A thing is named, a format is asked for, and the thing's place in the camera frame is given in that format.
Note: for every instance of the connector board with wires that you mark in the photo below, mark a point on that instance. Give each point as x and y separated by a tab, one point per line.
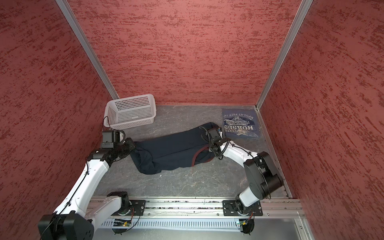
125	225
247	225

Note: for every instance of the white plastic laundry basket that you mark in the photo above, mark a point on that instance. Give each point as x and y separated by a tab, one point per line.
130	112

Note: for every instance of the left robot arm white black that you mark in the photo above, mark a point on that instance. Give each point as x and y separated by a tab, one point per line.
70	220

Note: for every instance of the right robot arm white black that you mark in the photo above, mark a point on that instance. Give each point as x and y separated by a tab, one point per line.
261	173

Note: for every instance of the left connector board with wires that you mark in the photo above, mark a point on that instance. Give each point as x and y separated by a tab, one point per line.
125	225

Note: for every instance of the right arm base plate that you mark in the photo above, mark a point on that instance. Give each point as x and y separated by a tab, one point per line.
229	208

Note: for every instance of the perforated cable duct strip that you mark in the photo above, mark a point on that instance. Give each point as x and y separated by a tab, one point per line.
188	224

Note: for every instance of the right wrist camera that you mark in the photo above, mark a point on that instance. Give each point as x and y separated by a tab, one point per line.
212	135

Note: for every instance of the left corner aluminium post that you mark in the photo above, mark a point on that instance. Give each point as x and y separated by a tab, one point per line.
75	26

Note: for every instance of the corner aluminium post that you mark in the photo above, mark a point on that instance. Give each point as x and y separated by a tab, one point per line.
290	37
75	26

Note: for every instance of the right connector board with wires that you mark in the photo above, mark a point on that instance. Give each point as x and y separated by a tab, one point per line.
247	225

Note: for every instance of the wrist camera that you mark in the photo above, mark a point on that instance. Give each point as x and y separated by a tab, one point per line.
212	135
112	139

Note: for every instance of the grey blue tank top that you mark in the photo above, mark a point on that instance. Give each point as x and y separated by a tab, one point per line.
239	123

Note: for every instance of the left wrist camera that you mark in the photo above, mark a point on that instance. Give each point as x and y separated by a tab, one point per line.
112	139

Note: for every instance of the dark navy tank top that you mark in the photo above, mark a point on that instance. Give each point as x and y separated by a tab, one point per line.
180	150

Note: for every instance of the aluminium front rail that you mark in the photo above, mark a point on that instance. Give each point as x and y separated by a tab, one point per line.
176	207

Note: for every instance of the right corner aluminium post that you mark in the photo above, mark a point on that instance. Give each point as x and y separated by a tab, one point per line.
290	37

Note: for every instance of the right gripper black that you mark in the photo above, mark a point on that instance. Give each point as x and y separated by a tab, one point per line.
211	147

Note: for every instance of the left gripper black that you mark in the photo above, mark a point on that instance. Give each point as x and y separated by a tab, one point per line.
132	146

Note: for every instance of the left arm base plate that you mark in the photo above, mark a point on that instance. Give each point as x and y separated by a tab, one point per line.
135	208

